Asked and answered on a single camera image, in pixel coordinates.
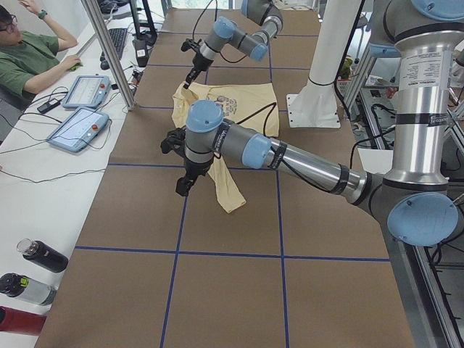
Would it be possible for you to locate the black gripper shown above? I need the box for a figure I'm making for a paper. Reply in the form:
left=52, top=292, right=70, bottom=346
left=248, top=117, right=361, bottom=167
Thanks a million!
left=183, top=52, right=213, bottom=89
left=175, top=157, right=213, bottom=196

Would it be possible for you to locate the cream long-sleeve printed shirt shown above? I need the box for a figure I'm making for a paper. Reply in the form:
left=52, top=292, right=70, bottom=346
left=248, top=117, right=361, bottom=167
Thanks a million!
left=172, top=83, right=280, bottom=213

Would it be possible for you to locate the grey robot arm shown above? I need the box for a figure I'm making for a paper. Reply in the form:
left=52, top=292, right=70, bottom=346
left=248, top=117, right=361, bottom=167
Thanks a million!
left=181, top=1, right=283, bottom=89
left=174, top=1, right=463, bottom=247

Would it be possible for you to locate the black keyboard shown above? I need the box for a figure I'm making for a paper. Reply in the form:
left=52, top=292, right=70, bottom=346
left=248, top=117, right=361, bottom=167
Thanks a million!
left=108, top=28, right=128, bottom=59

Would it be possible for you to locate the upper blue teach pendant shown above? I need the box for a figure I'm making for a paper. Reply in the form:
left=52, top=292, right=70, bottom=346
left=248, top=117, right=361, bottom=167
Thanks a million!
left=61, top=75, right=111, bottom=109

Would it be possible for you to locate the blue teach pendant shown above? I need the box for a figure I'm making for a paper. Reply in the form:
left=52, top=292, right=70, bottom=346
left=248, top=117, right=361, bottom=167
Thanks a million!
left=61, top=75, right=111, bottom=109
left=46, top=107, right=109, bottom=153

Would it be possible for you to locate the lower blue teach pendant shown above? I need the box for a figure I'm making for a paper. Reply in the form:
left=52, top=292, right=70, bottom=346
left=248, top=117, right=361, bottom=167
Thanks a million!
left=46, top=107, right=109, bottom=153

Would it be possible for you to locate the black water bottle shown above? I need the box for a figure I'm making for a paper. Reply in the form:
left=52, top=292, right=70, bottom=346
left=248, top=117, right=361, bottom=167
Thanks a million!
left=17, top=239, right=69, bottom=273

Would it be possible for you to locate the person in green shirt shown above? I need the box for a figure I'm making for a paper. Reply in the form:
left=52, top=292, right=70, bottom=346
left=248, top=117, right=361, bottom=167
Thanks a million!
left=1, top=1, right=81, bottom=105

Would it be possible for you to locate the grey bottle green lid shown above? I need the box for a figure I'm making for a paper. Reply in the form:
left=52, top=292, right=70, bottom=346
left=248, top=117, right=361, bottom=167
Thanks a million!
left=1, top=273, right=57, bottom=306

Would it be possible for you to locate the red bottle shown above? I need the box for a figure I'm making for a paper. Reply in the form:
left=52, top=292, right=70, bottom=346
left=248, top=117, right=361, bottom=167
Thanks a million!
left=1, top=306, right=47, bottom=336

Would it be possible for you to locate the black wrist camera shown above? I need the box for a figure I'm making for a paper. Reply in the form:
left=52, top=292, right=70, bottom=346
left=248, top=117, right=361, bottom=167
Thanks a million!
left=160, top=127, right=186, bottom=157
left=181, top=38, right=202, bottom=53

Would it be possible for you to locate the grey aluminium frame post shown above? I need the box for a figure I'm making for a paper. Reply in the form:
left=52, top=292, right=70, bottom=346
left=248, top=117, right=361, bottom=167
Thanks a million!
left=81, top=0, right=136, bottom=111

